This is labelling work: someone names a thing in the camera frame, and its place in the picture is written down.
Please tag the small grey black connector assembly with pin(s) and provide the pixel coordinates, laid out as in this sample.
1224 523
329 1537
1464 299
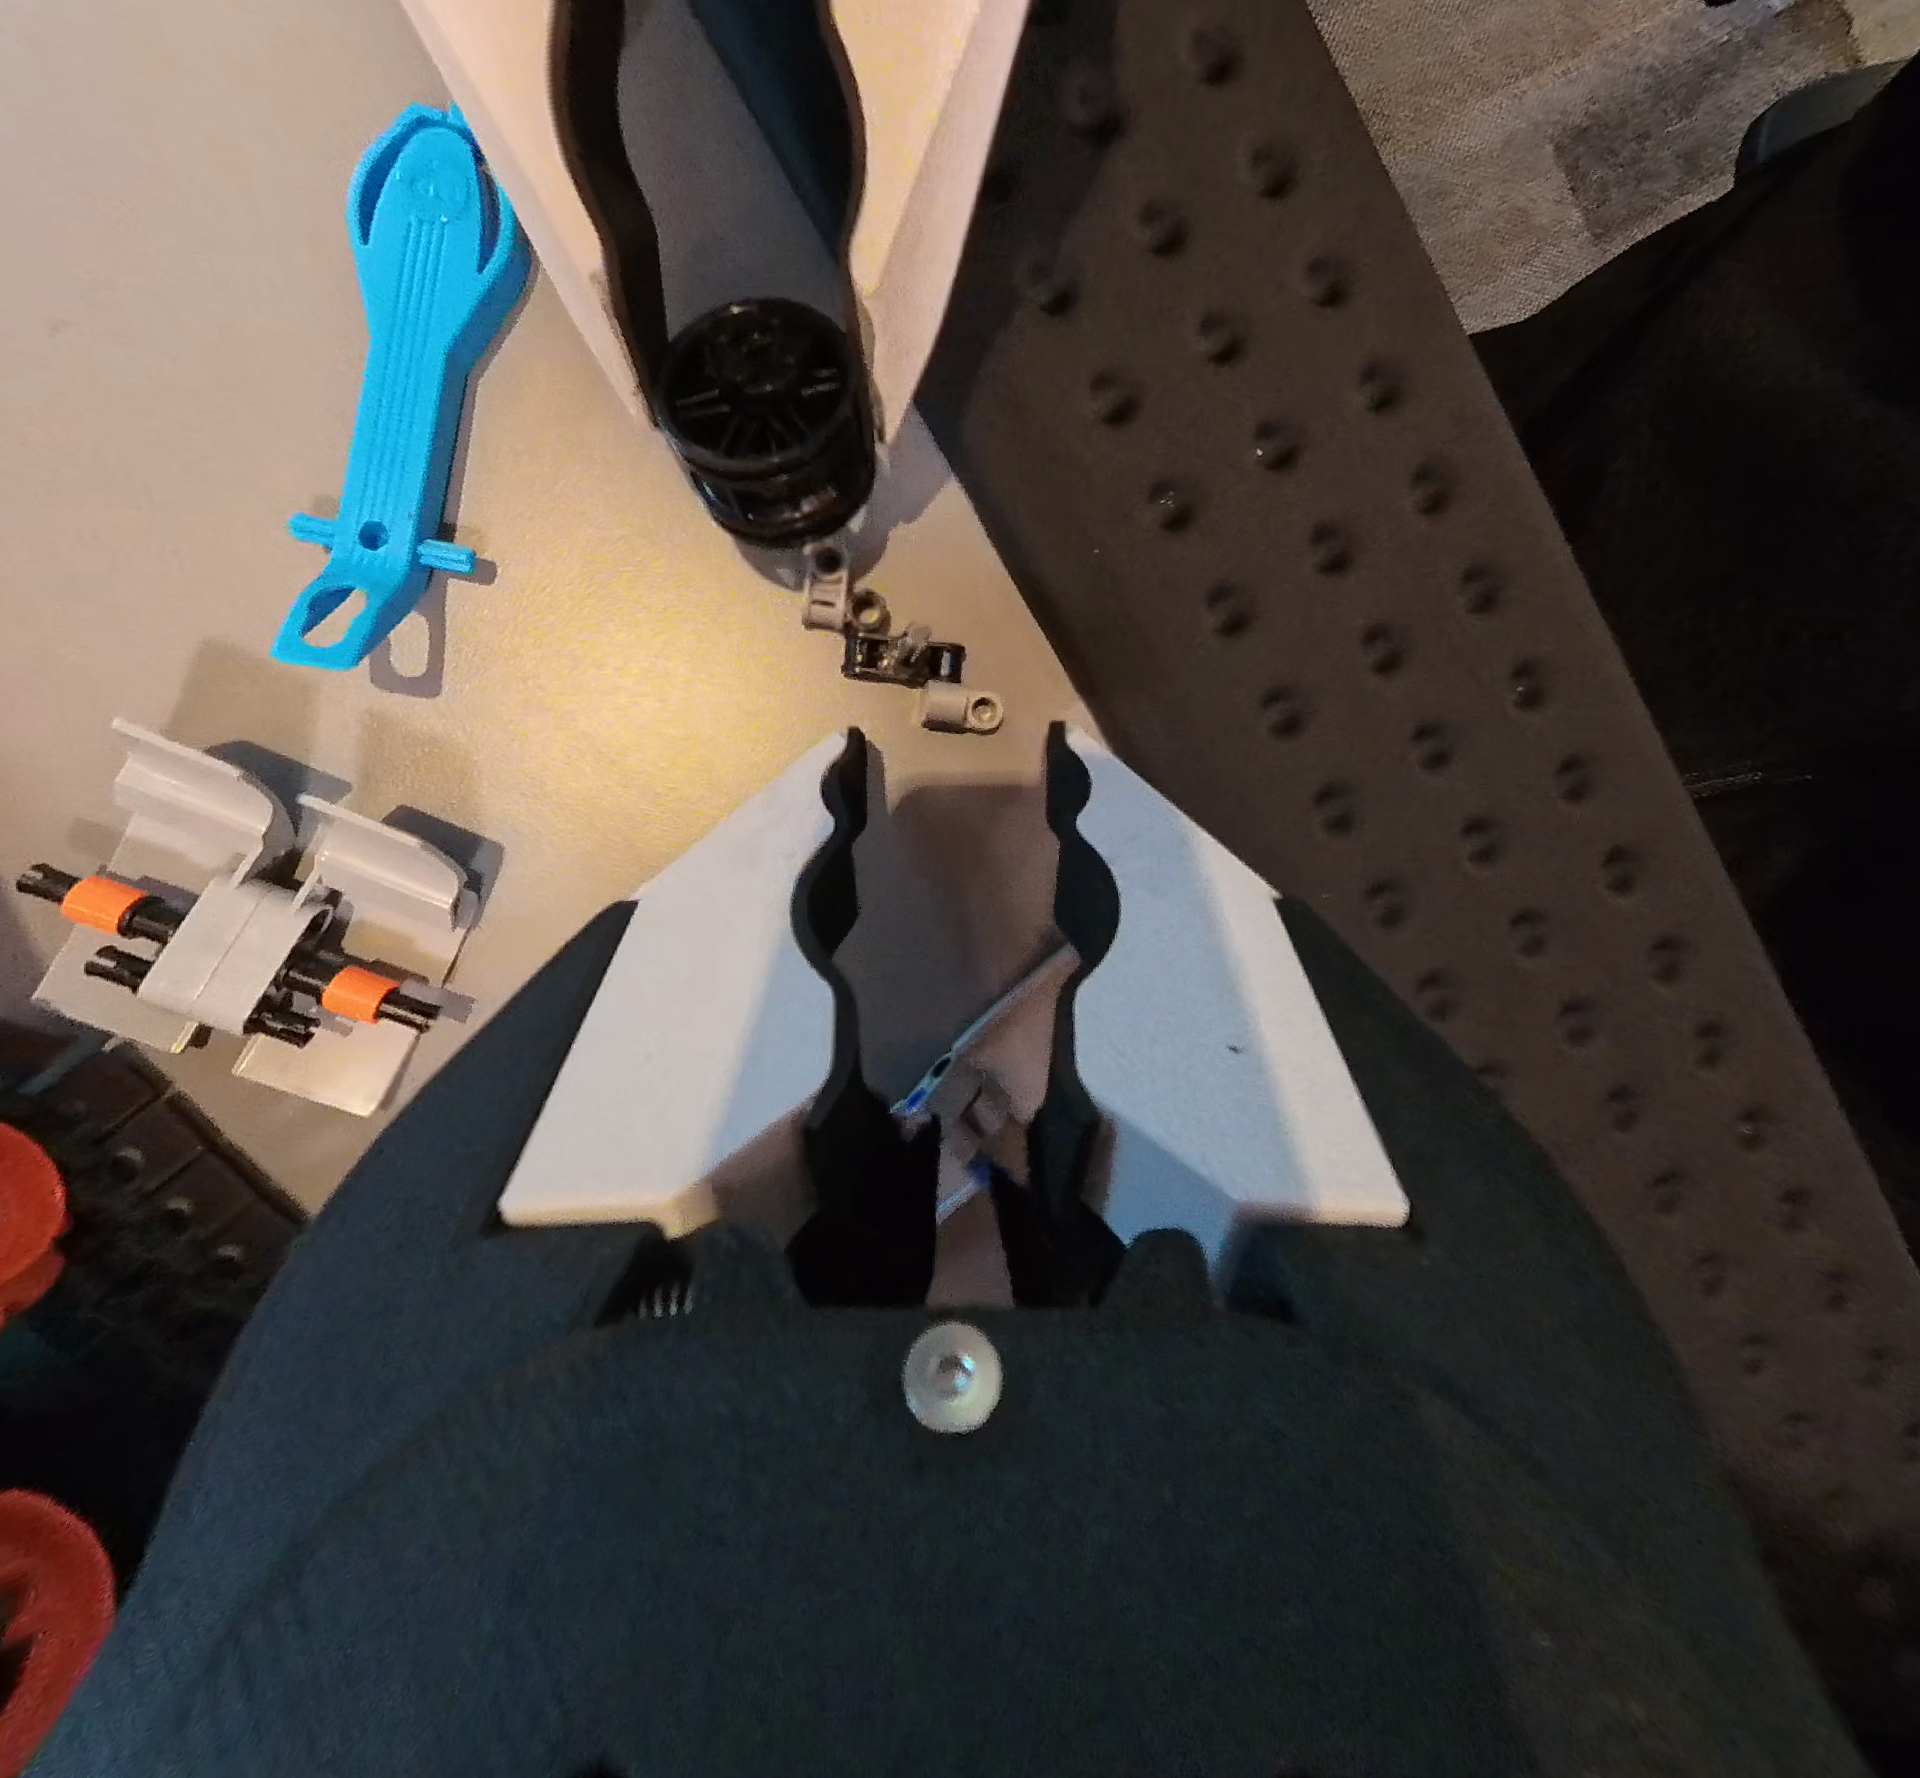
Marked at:
886 654

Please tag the black perforated panel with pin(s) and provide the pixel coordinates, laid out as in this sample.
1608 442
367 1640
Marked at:
1351 609

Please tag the grey panel assembly orange bushes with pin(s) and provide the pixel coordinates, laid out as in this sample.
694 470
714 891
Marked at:
226 938

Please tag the grey curved panel blue stud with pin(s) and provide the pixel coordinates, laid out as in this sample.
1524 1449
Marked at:
983 1102

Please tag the black toy wheel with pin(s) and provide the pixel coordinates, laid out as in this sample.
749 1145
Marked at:
764 429

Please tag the blue brick separator tool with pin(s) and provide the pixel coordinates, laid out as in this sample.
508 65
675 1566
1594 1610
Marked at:
404 352

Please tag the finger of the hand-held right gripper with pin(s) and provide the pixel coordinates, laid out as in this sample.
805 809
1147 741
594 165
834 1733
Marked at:
960 37
480 37

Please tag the grey orange tracked toy robot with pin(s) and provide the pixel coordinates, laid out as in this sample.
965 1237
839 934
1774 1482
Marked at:
29 1214

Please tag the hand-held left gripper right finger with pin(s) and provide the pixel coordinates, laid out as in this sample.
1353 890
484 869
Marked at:
1231 1058

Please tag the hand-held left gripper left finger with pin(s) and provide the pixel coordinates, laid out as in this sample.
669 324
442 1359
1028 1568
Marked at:
691 1058

